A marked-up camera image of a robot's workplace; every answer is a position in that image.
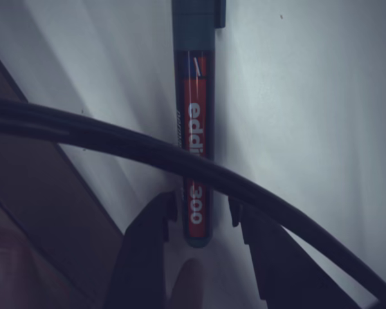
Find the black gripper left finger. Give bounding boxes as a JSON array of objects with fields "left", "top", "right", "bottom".
[{"left": 111, "top": 191, "right": 178, "bottom": 309}]

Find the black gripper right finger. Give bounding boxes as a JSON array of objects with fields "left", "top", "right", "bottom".
[{"left": 228, "top": 196, "right": 358, "bottom": 309}]

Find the green edding permanent marker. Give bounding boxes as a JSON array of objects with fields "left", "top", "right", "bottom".
[{"left": 172, "top": 0, "right": 226, "bottom": 248}]

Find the open cardboard box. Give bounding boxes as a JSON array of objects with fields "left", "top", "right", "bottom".
[{"left": 0, "top": 41, "right": 125, "bottom": 309}]

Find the black looped wire bundle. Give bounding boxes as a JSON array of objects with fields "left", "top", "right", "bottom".
[{"left": 0, "top": 96, "right": 386, "bottom": 309}]

